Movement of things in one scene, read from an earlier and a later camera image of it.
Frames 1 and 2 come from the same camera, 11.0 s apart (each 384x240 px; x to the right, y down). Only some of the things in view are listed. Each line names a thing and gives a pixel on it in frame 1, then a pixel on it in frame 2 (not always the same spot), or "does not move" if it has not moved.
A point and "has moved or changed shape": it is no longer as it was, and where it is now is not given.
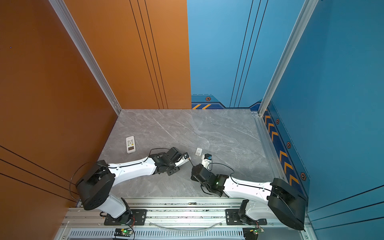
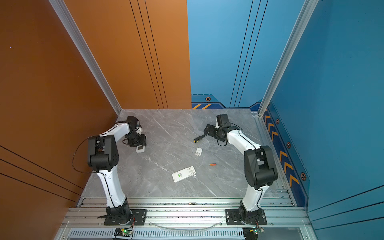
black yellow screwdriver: [189, 158] -> [196, 140]
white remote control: [130, 143] has moved or changed shape
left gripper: [177, 169] -> [143, 141]
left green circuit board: [122, 232] does not move
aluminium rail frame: [172, 219] does not move
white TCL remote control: [181, 161] -> [183, 174]
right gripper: [193, 177] -> [211, 133]
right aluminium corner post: [306, 9] does not move
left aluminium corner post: [73, 31] does not move
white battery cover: [198, 151] does not move
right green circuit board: [259, 230] does not move
